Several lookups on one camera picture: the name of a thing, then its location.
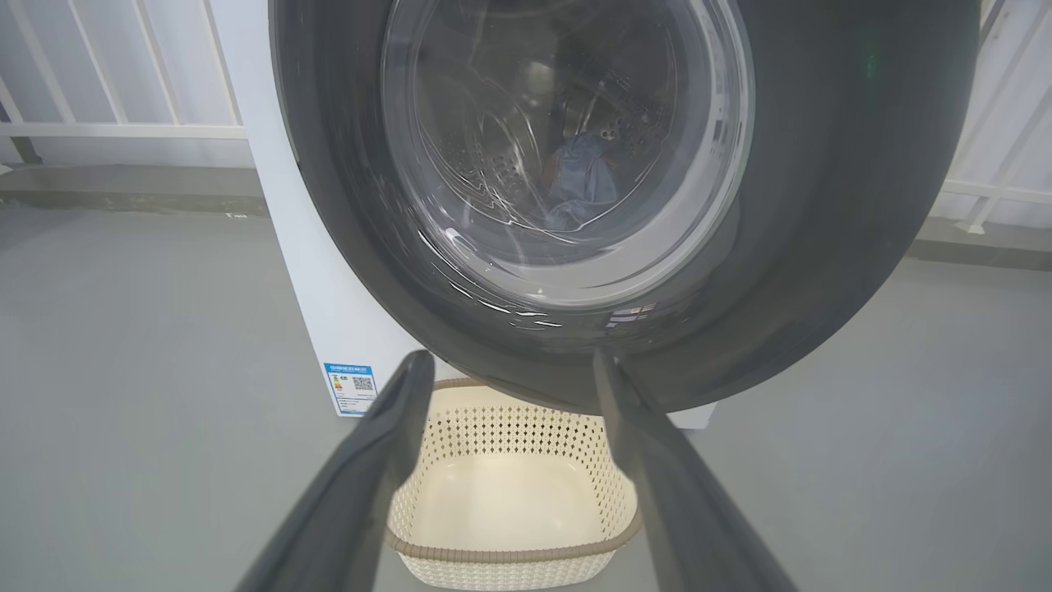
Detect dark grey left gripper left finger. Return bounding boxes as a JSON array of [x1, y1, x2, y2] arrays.
[[234, 349, 436, 592]]

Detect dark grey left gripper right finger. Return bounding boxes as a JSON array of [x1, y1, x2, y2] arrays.
[[592, 349, 798, 592]]

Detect black round glass machine door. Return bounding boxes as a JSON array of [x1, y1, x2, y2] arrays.
[[270, 0, 983, 416]]

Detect blue cartoon print garment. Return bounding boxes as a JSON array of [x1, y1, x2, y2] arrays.
[[542, 132, 619, 233]]

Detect cream perforated laundry basket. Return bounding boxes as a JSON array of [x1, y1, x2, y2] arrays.
[[385, 378, 644, 590]]

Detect white front-load washing machine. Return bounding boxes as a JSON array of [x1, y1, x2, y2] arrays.
[[210, 0, 720, 432]]

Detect blue energy label sticker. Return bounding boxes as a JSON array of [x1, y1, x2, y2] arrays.
[[323, 362, 379, 416]]

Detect steel perforated drum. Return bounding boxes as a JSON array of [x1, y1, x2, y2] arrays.
[[394, 0, 741, 289]]

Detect white metal railing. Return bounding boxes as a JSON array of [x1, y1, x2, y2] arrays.
[[0, 0, 1052, 235]]

